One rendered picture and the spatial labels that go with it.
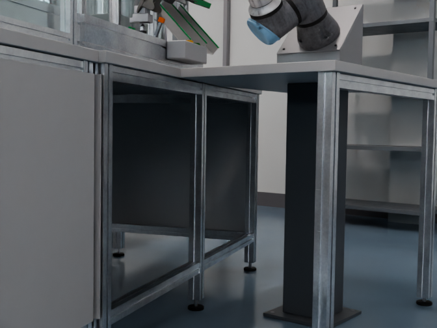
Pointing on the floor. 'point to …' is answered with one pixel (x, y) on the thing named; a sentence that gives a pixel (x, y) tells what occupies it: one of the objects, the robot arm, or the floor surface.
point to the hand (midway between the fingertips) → (141, 10)
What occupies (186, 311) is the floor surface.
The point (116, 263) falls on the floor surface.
